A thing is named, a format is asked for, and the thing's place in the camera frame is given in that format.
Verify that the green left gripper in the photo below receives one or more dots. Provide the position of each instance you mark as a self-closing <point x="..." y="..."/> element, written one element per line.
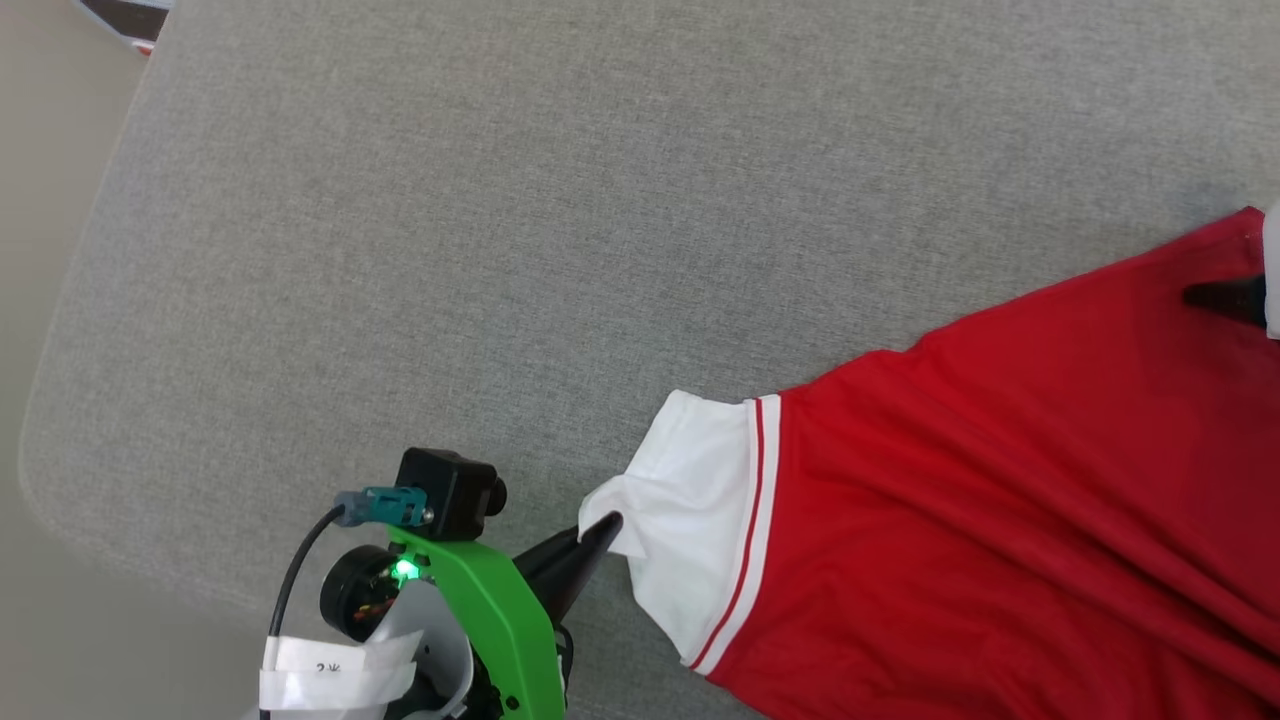
<point x="500" y="630"/>

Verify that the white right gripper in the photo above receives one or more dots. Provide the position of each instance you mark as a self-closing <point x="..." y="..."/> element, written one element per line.
<point x="1273" y="270"/>

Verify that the white tape label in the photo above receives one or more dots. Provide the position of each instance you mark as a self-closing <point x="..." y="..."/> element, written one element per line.
<point x="330" y="685"/>

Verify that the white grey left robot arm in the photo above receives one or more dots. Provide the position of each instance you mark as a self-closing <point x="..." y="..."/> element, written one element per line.
<point x="350" y="590"/>

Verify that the red and white jersey garment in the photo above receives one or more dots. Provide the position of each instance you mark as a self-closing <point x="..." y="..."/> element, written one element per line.
<point x="1000" y="500"/>

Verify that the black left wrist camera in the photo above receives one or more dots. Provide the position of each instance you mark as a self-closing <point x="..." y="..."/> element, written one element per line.
<point x="450" y="490"/>

